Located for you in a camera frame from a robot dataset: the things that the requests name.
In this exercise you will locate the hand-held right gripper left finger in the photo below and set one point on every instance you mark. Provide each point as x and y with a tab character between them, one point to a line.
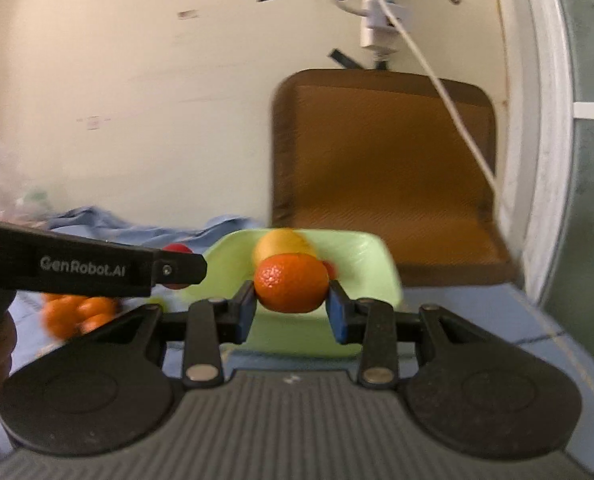
246	312

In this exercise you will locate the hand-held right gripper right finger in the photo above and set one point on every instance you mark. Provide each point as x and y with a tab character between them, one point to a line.
338	315

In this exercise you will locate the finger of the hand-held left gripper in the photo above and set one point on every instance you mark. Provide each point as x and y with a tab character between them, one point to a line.
179	269

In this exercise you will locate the light green plastic basin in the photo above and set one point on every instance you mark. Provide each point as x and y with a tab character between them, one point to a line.
367	270

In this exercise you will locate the clear plastic bag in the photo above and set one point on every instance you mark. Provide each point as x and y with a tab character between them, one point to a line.
2	185

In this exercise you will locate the yellow round fruit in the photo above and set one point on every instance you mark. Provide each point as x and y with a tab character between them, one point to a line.
282	242

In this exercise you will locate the blue bed sheet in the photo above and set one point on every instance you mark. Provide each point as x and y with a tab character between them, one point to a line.
477	320

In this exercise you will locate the brown woven mat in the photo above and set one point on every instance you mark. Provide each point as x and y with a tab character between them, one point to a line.
377	170

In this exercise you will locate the short black tape strip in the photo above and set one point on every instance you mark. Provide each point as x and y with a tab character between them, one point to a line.
344	59

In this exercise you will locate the white charger adapter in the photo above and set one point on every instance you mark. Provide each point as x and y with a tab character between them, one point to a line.
377	30

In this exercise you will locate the white window frame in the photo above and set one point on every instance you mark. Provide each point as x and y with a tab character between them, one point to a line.
552	110

